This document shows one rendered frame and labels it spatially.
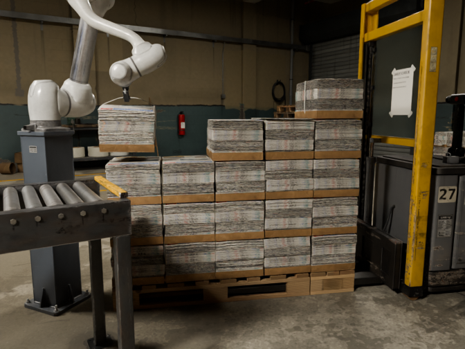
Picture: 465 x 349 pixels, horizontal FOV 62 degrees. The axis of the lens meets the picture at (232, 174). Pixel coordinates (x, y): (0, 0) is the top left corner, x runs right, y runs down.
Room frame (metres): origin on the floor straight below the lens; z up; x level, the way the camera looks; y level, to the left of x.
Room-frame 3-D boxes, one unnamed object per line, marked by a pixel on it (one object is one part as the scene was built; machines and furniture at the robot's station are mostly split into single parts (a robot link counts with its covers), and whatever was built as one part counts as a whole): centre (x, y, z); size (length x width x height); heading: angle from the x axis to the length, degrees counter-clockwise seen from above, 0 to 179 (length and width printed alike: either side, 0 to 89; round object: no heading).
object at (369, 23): (2.83, -0.95, 0.97); 0.09 x 0.09 x 1.75; 10
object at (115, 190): (1.51, 0.49, 0.81); 0.43 x 0.03 x 0.02; 30
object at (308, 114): (2.43, -0.58, 0.63); 0.38 x 0.29 x 0.97; 10
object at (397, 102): (2.51, -1.03, 1.28); 0.57 x 0.01 x 0.65; 10
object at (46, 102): (2.15, 1.02, 1.17); 0.18 x 0.16 x 0.22; 151
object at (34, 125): (2.12, 1.03, 1.03); 0.22 x 0.18 x 0.06; 155
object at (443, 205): (2.57, -1.38, 0.40); 0.69 x 0.55 x 0.80; 10
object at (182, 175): (2.31, 0.13, 0.42); 1.17 x 0.39 x 0.83; 100
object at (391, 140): (2.52, -1.05, 0.92); 0.57 x 0.01 x 0.05; 10
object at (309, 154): (2.38, -0.29, 0.86); 0.38 x 0.29 x 0.04; 11
